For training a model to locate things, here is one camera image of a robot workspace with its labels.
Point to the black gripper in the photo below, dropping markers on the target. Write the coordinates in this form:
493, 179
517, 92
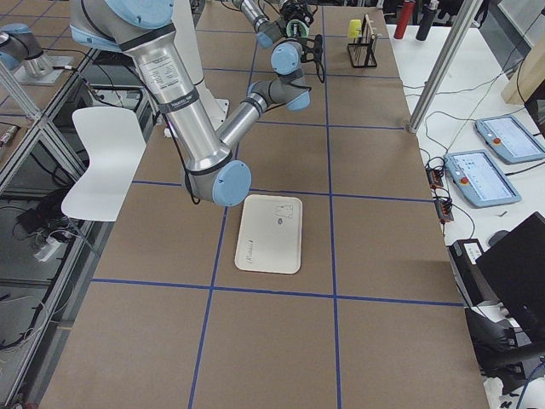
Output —
289, 7

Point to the light green plastic cup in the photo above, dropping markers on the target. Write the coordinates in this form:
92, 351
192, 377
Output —
296, 28

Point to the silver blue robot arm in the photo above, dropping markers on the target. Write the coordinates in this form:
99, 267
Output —
160, 38
268, 31

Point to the yellow plastic cup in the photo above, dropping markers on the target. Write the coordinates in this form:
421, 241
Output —
354, 28

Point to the cream rabbit tray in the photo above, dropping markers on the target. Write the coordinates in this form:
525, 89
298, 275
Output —
269, 239

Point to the red cylindrical bottle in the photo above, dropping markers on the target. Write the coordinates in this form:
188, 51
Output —
404, 18

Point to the black cylindrical bottle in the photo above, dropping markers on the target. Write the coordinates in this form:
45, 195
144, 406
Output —
428, 14

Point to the white plastic chair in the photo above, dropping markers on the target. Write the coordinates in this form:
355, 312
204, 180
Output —
113, 140

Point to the near blue teach pendant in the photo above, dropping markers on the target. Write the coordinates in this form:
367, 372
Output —
481, 182

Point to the blue teach pendant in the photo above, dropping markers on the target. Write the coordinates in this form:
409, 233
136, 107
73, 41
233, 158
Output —
481, 182
511, 141

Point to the far blue teach pendant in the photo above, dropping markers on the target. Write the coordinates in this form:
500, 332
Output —
511, 141

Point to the black laptop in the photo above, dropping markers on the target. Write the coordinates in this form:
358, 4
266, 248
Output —
514, 269

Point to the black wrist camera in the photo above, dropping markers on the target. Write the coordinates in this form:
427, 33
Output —
313, 48

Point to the black wire cup rack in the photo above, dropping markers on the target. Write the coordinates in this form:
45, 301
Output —
362, 50

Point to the aluminium frame post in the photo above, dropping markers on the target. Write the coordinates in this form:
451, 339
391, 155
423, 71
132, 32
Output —
447, 54

